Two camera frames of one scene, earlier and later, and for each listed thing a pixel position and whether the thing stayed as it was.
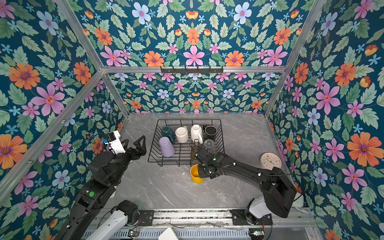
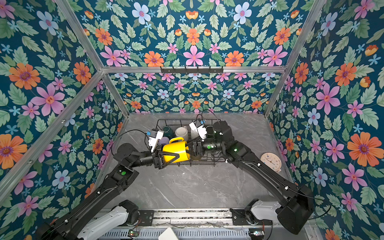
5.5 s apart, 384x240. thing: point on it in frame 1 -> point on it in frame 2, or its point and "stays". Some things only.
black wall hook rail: (192, 70) stays
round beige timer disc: (269, 160) stays
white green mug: (166, 131) stays
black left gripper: (136, 155) -> (157, 160)
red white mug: (182, 134) stays
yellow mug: (194, 172) -> (177, 145)
